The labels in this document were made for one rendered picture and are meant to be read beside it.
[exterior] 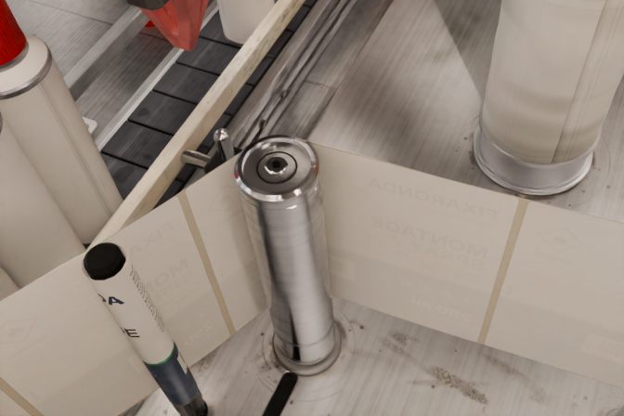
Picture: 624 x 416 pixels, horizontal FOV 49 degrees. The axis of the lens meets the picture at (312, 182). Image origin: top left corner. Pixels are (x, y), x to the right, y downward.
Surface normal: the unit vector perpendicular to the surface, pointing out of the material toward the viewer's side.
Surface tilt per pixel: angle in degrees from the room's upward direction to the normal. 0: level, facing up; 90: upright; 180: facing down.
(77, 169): 90
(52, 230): 90
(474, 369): 0
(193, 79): 0
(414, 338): 0
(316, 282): 90
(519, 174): 90
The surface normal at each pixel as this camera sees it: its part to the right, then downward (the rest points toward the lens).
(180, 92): -0.07, -0.61
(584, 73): 0.05, 0.81
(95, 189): 0.87, 0.36
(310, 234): 0.71, 0.53
